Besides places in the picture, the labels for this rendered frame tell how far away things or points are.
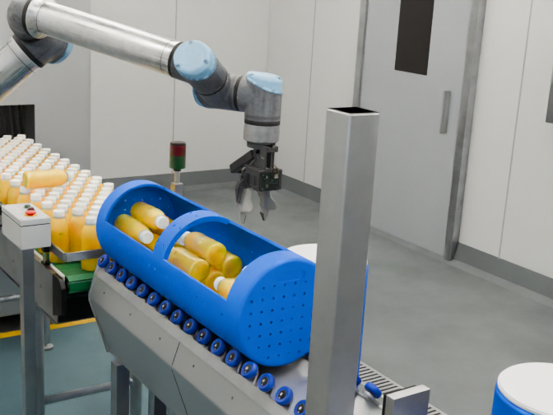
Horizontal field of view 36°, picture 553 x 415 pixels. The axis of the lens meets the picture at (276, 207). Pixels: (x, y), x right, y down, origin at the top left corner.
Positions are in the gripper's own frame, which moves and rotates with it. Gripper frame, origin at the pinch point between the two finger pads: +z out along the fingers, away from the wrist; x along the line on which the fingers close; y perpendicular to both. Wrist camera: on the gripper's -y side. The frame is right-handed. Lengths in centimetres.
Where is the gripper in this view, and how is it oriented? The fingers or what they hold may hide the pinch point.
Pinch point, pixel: (252, 216)
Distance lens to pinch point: 221.3
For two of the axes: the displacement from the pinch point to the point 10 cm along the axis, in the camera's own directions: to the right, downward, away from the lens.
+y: 5.6, 2.5, -7.9
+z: -0.6, 9.6, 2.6
